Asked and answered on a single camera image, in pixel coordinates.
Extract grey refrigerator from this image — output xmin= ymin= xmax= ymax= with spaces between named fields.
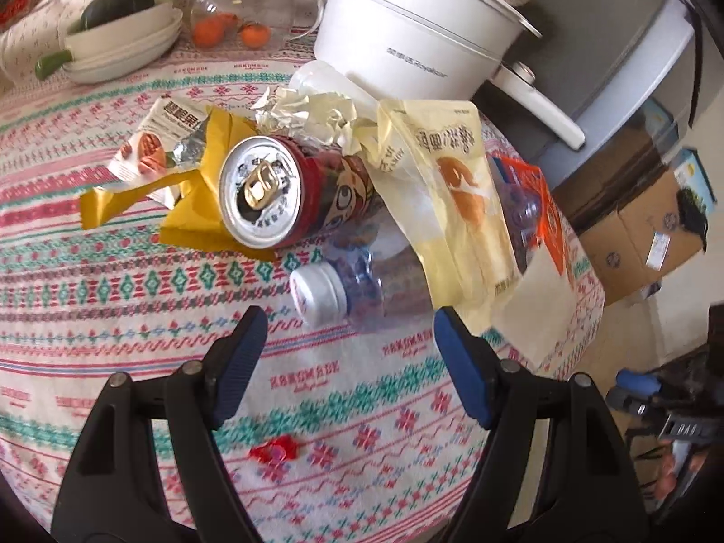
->
xmin=475 ymin=0 xmax=698 ymax=193

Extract light green vegetable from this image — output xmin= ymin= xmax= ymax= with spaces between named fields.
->
xmin=34 ymin=48 xmax=75 ymax=81

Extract small tangerine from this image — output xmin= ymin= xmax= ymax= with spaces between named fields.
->
xmin=240 ymin=21 xmax=270 ymax=49
xmin=192 ymin=14 xmax=228 ymax=49

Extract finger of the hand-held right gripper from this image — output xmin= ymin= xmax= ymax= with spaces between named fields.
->
xmin=615 ymin=369 xmax=664 ymax=398
xmin=607 ymin=389 xmax=675 ymax=426

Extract glass teapot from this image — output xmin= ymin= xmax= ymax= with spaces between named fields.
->
xmin=186 ymin=0 xmax=327 ymax=53

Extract gold foil wrapper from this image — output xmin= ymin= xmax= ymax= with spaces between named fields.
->
xmin=79 ymin=105 xmax=279 ymax=262

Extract pale blue box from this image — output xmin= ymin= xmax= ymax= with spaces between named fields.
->
xmin=642 ymin=99 xmax=681 ymax=152

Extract blue printed box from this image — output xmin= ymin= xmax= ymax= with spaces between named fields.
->
xmin=673 ymin=149 xmax=719 ymax=251

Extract pale yellow snack pouch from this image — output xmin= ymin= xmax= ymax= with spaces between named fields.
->
xmin=376 ymin=99 xmax=524 ymax=336

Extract clear plastic bottle white cap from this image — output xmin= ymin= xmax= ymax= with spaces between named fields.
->
xmin=290 ymin=220 xmax=453 ymax=334

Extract red box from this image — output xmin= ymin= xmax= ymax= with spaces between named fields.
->
xmin=0 ymin=0 xmax=33 ymax=27

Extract white electric cooking pot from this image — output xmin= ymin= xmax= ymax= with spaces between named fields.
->
xmin=314 ymin=0 xmax=587 ymax=151

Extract white nut snack packet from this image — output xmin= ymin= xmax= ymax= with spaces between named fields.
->
xmin=107 ymin=96 xmax=211 ymax=205

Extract small red scrap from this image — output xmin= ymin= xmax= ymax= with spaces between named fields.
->
xmin=249 ymin=435 xmax=299 ymax=468

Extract orange and blue snack box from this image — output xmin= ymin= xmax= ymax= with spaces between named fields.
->
xmin=489 ymin=152 xmax=579 ymax=291

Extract patterned knit tablecloth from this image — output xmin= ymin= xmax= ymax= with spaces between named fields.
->
xmin=0 ymin=39 xmax=607 ymax=543

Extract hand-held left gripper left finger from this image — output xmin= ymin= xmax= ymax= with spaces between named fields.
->
xmin=51 ymin=305 xmax=269 ymax=543

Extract white printed cloth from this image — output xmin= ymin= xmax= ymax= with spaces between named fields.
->
xmin=0 ymin=0 xmax=108 ymax=83

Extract brown kraft paper bag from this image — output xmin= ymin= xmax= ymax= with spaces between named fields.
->
xmin=486 ymin=249 xmax=579 ymax=375

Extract cardboard box blue logo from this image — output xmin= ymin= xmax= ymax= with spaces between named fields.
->
xmin=577 ymin=170 xmax=709 ymax=304
xmin=551 ymin=124 xmax=674 ymax=227

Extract white ceramic bowl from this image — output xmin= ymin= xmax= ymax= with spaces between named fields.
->
xmin=65 ymin=0 xmax=177 ymax=61
xmin=61 ymin=28 xmax=185 ymax=87

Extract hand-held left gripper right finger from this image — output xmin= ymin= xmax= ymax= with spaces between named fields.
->
xmin=433 ymin=305 xmax=648 ymax=543

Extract red soda can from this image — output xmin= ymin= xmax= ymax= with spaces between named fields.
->
xmin=218 ymin=134 xmax=391 ymax=250

